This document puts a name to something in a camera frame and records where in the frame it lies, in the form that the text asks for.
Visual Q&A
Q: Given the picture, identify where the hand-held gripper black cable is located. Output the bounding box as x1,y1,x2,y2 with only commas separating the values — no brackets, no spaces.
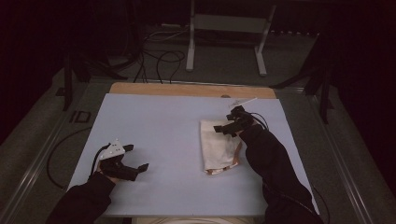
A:
247,111,270,132
89,143,112,181

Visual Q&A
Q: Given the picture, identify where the person's left hand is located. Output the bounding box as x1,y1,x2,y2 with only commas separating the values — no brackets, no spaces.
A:
96,166,123,185

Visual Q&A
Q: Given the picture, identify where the right hand-held gripper black cable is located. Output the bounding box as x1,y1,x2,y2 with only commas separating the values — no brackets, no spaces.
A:
247,111,270,132

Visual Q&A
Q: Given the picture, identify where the black rectangular floor frame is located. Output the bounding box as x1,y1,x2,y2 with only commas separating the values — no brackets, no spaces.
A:
69,110,92,124

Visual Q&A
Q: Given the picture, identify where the black looped floor cable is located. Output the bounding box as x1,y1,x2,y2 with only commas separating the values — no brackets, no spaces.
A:
134,49,187,85

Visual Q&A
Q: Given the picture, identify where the aluminium floor rail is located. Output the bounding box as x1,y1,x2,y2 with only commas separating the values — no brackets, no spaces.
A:
306,92,396,224
0,104,92,224

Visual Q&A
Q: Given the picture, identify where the black curved floor cable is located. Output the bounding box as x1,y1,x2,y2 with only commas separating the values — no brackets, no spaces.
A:
46,125,92,190

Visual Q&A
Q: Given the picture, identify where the light blue table mat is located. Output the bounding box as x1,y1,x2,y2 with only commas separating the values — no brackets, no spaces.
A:
67,92,319,217

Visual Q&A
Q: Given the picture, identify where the white metal stand frame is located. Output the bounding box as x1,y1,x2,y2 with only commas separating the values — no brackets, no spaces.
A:
185,0,277,77

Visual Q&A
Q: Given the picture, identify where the black metal stand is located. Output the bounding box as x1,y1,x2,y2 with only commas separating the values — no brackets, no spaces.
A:
55,50,129,112
270,33,334,125

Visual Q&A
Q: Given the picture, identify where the pale floor cable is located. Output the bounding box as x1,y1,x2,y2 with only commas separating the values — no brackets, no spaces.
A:
143,22,191,43

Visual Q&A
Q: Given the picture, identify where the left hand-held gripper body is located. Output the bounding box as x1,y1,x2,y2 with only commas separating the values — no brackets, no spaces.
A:
97,139,139,182

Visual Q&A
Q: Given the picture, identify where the person's right hand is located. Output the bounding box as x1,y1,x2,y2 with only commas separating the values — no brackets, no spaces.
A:
234,122,261,138

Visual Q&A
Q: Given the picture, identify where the cream baby onesie brown trim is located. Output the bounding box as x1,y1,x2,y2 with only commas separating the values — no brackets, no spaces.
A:
199,119,244,175

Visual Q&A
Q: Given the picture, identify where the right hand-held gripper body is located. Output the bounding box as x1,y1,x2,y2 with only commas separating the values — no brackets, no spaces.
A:
225,97,260,138

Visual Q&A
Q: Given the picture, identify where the left hand-held gripper black cable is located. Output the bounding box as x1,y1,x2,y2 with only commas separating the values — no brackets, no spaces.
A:
89,143,112,181

